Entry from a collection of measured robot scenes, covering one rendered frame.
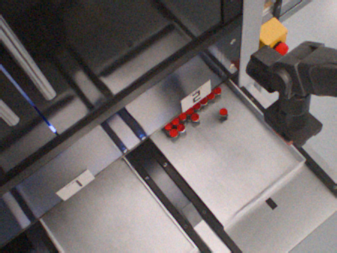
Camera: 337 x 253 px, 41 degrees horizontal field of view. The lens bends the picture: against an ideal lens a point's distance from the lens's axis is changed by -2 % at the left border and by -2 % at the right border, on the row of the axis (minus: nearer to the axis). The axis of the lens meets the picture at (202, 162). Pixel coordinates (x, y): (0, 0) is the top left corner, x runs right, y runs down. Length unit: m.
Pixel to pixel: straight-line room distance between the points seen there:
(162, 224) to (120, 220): 0.10
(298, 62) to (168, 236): 0.57
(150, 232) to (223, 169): 0.24
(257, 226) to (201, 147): 0.25
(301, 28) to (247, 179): 1.44
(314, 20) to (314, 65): 1.83
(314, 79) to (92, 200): 0.68
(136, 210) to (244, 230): 0.27
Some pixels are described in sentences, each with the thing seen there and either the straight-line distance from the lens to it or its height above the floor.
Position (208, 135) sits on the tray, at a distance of 1.19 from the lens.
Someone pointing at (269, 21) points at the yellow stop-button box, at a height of 1.03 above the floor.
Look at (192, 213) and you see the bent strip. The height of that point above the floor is 0.91.
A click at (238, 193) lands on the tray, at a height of 0.88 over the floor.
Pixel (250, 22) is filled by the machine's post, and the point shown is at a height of 1.17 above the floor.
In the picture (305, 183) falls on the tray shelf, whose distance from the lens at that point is 1.17.
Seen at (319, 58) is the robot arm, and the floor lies 1.39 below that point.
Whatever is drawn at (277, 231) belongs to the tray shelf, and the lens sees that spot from 1.13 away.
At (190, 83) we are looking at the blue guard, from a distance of 1.02.
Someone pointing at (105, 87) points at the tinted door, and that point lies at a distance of 0.84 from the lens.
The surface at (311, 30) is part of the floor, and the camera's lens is 2.48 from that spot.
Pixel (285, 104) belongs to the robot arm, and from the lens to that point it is 0.81.
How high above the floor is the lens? 1.98
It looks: 70 degrees down
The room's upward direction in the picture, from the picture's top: 7 degrees counter-clockwise
